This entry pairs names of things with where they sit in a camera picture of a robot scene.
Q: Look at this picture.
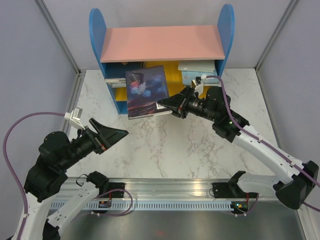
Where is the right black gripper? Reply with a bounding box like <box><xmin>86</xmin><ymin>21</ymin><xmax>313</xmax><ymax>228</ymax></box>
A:
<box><xmin>157</xmin><ymin>84</ymin><xmax>218</xmax><ymax>122</ymax></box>

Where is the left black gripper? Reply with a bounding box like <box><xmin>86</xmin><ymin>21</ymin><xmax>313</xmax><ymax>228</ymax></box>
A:
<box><xmin>59</xmin><ymin>116</ymin><xmax>129</xmax><ymax>170</ymax></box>

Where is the light blue book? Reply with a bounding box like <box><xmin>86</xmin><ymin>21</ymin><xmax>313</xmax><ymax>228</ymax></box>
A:
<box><xmin>181</xmin><ymin>71</ymin><xmax>219</xmax><ymax>86</ymax></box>

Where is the dark purple blue book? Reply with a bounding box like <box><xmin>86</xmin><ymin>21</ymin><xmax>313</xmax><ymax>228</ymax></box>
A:
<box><xmin>125</xmin><ymin>65</ymin><xmax>172</xmax><ymax>120</ymax></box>

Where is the pale grey Gatsby book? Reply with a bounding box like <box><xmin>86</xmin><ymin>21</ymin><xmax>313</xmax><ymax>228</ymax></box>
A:
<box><xmin>178</xmin><ymin>60</ymin><xmax>216</xmax><ymax>73</ymax></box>

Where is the bright blue book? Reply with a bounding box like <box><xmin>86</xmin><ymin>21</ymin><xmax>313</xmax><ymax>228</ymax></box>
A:
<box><xmin>109</xmin><ymin>83</ymin><xmax>126</xmax><ymax>88</ymax></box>

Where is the black Moon and Sixpence book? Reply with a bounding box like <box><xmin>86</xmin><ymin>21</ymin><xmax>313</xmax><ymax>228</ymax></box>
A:
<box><xmin>105</xmin><ymin>78</ymin><xmax>126</xmax><ymax>84</ymax></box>

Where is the navy blue book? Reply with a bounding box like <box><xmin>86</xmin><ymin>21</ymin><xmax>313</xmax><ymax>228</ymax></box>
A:
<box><xmin>104</xmin><ymin>61</ymin><xmax>144</xmax><ymax>79</ymax></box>

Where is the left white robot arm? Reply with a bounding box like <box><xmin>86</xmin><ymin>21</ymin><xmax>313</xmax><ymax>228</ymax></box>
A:
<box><xmin>11</xmin><ymin>118</ymin><xmax>129</xmax><ymax>240</ymax></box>

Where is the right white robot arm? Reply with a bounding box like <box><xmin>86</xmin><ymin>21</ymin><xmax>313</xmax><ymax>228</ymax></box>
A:
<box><xmin>157</xmin><ymin>86</ymin><xmax>319</xmax><ymax>210</ymax></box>

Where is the blue pink yellow bookshelf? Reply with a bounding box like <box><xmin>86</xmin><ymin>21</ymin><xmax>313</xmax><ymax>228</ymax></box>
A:
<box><xmin>88</xmin><ymin>4</ymin><xmax>235</xmax><ymax>115</ymax></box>

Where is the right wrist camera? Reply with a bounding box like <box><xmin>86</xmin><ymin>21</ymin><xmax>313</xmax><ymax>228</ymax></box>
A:
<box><xmin>191</xmin><ymin>76</ymin><xmax>204</xmax><ymax>95</ymax></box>

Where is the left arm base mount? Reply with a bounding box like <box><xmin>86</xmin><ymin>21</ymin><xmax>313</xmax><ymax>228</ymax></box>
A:
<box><xmin>98</xmin><ymin>182</ymin><xmax>126</xmax><ymax>209</ymax></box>

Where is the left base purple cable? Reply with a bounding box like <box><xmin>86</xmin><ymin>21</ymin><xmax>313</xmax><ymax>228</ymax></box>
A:
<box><xmin>74</xmin><ymin>189</ymin><xmax>134</xmax><ymax>218</ymax></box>

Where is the aluminium rail frame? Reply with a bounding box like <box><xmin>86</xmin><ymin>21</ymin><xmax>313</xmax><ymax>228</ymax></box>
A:
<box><xmin>57</xmin><ymin>177</ymin><xmax>278</xmax><ymax>201</ymax></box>

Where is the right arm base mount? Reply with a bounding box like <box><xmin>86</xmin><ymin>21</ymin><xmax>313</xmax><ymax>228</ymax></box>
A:
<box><xmin>208</xmin><ymin>182</ymin><xmax>259</xmax><ymax>217</ymax></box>

